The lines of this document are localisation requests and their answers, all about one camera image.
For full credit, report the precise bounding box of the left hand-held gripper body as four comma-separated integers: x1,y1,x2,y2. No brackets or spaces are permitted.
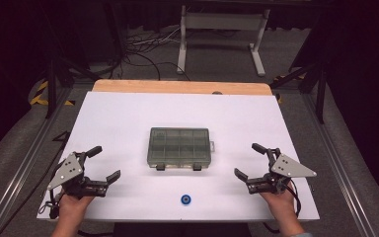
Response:
46,151,110,199

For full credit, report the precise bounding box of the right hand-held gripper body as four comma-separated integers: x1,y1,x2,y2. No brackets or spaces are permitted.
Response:
246,153,318,196

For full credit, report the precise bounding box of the clear grey plastic compartment box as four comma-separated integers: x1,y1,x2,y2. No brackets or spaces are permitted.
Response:
146,126,216,172

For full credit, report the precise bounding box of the person's left hand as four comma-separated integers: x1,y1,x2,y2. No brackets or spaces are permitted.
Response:
58,193,95,225

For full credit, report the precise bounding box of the person's right hand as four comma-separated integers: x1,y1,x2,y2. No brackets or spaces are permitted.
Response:
259,185,298,222

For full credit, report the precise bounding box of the black metal stand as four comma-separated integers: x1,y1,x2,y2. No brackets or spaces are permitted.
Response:
268,61,328,125
42,55,101,120

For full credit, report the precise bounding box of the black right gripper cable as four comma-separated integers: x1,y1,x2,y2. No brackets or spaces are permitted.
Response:
262,179,302,234

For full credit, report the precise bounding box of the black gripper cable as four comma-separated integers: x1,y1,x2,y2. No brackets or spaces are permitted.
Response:
262,179,302,234
38,192,62,220

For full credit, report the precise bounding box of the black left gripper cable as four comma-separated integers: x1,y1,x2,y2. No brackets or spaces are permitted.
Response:
38,192,62,220

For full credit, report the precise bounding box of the aluminium rail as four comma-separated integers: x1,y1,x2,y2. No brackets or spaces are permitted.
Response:
300,93,378,237
0,86,77,237

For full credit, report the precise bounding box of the bundle of floor cables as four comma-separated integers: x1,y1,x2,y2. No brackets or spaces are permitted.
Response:
116,25,191,82

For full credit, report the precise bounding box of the white metal stand frame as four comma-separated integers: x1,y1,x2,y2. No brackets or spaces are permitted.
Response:
176,4,271,78

